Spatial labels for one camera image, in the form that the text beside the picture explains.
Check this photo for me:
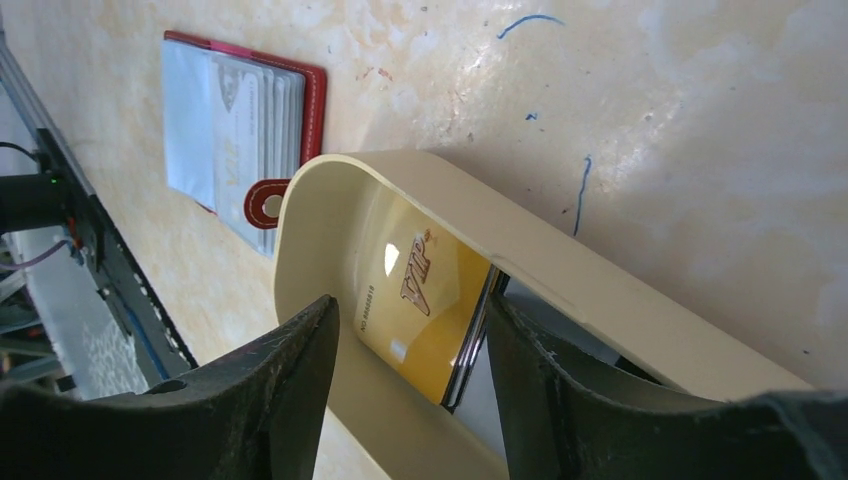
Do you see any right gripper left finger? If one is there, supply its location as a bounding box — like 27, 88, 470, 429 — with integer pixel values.
1, 295, 340, 479

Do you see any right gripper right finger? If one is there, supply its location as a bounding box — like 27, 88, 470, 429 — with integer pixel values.
487, 296, 847, 479

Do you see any black striped card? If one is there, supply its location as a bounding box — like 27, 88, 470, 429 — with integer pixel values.
471, 267, 676, 458

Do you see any gold VIP card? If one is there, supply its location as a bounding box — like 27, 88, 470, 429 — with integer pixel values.
352, 188, 490, 404

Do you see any red leather card holder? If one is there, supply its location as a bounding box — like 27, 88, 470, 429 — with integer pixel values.
161, 30, 328, 256

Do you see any silver VIP card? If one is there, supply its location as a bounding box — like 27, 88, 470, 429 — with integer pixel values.
210, 55, 263, 241

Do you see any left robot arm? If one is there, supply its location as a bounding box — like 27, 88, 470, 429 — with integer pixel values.
1, 173, 72, 233

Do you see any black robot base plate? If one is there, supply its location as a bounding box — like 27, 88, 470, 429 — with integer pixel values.
35, 127, 198, 385

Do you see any aluminium frame rail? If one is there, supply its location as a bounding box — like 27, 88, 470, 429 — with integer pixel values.
1, 30, 95, 196

